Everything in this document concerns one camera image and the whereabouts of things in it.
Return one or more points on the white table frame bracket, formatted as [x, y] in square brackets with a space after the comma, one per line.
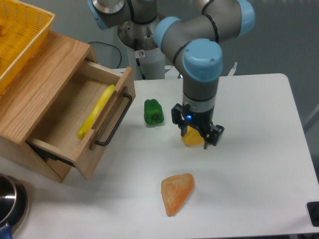
[172, 73]

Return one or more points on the orange toy sandwich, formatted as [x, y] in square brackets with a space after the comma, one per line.
[175, 190]

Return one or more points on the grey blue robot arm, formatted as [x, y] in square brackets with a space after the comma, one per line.
[193, 47]

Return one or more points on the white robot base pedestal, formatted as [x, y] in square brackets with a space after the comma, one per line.
[145, 57]

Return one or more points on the yellow toy bell pepper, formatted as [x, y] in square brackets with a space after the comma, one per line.
[192, 137]

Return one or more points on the metal pot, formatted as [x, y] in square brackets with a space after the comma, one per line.
[14, 202]

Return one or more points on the blue pot handle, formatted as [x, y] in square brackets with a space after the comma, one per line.
[5, 231]

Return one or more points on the yellow plastic basket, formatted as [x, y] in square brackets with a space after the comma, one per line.
[23, 28]

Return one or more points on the green toy bell pepper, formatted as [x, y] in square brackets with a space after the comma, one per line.
[153, 113]

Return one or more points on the wooden top drawer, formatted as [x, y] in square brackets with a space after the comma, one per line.
[81, 122]

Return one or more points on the wooden drawer cabinet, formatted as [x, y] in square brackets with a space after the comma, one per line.
[30, 95]

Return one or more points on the black corner object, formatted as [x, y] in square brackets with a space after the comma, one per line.
[313, 210]

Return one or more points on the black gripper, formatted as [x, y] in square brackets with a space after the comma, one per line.
[201, 121]

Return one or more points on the yellow toy banana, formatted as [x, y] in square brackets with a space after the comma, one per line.
[87, 124]

